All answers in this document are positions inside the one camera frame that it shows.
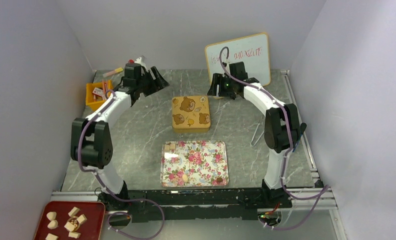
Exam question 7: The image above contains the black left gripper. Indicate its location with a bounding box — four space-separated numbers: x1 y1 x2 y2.
137 66 169 97

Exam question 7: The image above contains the silver tin lid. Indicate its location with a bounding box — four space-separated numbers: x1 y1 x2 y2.
171 95 211 128

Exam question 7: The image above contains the gold chocolate tin box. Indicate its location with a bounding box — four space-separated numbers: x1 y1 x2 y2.
173 126 210 134

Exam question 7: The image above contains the floral rectangular tray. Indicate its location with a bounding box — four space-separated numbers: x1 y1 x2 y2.
160 140 229 188

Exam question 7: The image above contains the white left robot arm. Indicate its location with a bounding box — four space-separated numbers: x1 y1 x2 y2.
70 62 169 210

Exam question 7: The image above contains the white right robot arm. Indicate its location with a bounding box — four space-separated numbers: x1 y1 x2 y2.
207 62 306 208

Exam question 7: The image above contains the pink yellow marker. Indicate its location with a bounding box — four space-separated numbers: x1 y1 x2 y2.
102 67 123 78

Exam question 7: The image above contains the whiteboard with red writing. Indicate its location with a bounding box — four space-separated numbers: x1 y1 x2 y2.
205 33 271 98

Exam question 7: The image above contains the yellow plastic bin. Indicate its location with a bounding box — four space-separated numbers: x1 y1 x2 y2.
85 80 113 111

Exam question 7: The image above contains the red lacquer tray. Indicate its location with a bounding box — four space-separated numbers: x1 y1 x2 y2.
34 201 105 240

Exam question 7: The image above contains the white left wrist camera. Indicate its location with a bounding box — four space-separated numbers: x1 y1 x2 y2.
134 55 147 69

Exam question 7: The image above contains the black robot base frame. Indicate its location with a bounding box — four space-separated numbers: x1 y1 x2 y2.
96 187 292 223

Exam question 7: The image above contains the aluminium rail frame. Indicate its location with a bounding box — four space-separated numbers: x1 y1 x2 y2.
50 69 347 240

